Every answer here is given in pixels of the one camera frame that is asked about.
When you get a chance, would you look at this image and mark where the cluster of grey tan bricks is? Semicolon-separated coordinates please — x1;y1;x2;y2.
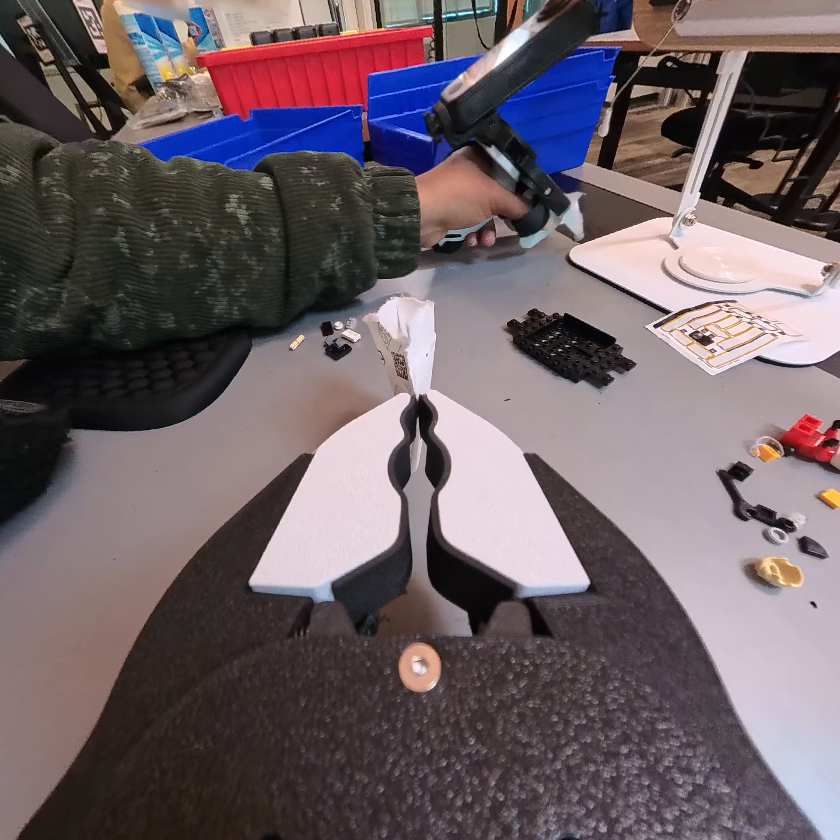
289;316;363;361

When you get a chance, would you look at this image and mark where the tan toy hair piece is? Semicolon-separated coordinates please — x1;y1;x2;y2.
752;556;805;590

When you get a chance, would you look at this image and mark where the black honeycomb cushion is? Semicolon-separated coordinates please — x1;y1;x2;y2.
0;330;254;432

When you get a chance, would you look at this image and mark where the grey desk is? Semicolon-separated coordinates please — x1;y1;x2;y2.
0;164;840;840

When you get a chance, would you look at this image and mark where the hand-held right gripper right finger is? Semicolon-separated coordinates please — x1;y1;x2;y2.
419;388;592;635

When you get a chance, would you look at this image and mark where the black office chair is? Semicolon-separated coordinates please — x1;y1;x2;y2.
659;52;840;224

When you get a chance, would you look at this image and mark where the red toy minifigure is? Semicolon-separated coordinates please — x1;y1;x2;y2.
777;413;840;471

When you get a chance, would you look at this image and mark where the person's left hand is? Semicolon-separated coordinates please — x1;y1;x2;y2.
415;146;531;250

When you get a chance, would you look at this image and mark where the person's left forearm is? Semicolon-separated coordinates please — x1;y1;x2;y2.
0;121;422;362

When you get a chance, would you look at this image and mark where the white blue wipes canister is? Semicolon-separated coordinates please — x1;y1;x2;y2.
119;10;166;94
156;14;199;81

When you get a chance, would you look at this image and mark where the blue plastic bin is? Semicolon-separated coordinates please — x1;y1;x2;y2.
140;105;366;173
367;46;622;179

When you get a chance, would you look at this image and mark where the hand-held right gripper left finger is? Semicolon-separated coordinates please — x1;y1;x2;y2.
248;392;420;635

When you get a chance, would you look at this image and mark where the cluster of black yellow bricks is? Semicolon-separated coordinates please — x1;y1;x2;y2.
715;436;840;560

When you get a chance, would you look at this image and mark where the wood-top background desk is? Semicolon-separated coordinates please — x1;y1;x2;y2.
584;29;840;227

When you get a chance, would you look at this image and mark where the red plastic bin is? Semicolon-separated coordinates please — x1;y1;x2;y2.
197;26;435;120

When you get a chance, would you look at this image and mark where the yellow black sticker sheet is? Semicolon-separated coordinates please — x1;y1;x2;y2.
646;298;805;377

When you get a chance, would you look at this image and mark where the black white marker tag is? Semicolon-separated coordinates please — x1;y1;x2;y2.
71;0;108;55

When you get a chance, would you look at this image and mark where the black toy chassis plate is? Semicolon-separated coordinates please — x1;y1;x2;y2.
505;307;637;388

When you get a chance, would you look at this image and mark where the white book stand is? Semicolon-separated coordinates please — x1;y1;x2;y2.
567;0;840;366

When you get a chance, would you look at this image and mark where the small white paper bag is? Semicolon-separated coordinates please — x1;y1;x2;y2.
363;297;438;471

